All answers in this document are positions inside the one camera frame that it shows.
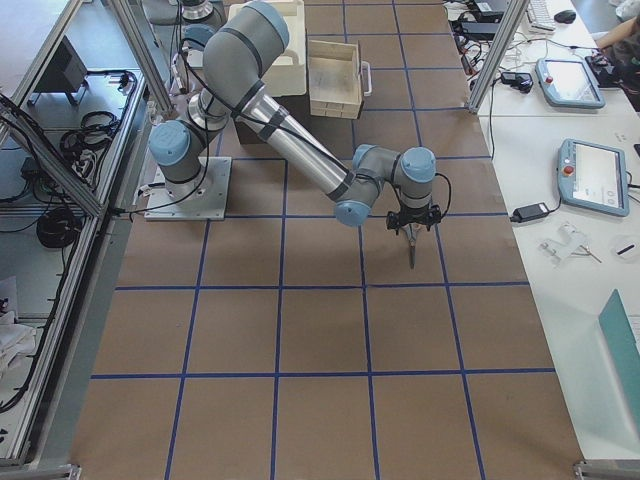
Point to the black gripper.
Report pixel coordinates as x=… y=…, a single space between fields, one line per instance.
x=413 y=229

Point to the grey orange scissors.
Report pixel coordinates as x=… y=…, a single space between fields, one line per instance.
x=412 y=232

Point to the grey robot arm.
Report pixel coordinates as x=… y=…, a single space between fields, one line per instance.
x=235 y=59

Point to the black power adapter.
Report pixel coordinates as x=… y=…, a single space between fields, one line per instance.
x=530 y=213

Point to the teach pendant near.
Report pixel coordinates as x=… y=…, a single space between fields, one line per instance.
x=593 y=177

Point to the teach pendant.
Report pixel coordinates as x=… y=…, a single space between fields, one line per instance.
x=593 y=177
x=569 y=83

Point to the teach pendant far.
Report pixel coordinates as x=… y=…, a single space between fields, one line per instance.
x=569 y=83

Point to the white plastic tray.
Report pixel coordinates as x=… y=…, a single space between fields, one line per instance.
x=287 y=76

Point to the teal folder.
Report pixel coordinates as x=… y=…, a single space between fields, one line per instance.
x=620 y=339

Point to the black monitor box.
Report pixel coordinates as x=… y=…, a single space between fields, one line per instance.
x=65 y=73

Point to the wooden drawer with white handle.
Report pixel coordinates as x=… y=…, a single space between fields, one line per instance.
x=338 y=79

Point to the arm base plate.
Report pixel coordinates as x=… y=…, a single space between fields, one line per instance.
x=204 y=198

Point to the aluminium frame post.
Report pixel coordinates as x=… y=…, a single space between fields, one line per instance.
x=503 y=37

